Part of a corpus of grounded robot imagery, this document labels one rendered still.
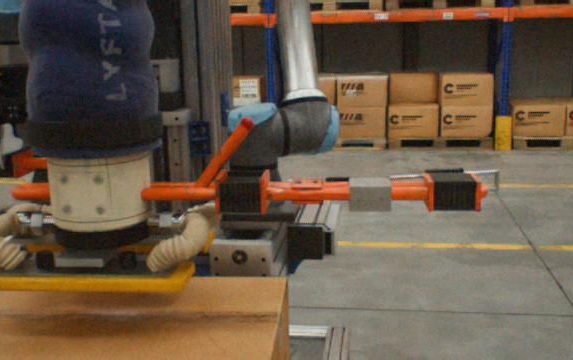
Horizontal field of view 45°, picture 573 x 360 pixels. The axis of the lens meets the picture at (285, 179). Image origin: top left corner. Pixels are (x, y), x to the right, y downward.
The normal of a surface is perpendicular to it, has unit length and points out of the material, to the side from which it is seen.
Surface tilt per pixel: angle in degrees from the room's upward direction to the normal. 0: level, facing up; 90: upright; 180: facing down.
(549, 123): 91
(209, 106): 90
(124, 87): 80
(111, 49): 108
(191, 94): 90
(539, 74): 90
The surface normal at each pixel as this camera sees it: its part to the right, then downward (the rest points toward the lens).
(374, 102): -0.12, 0.24
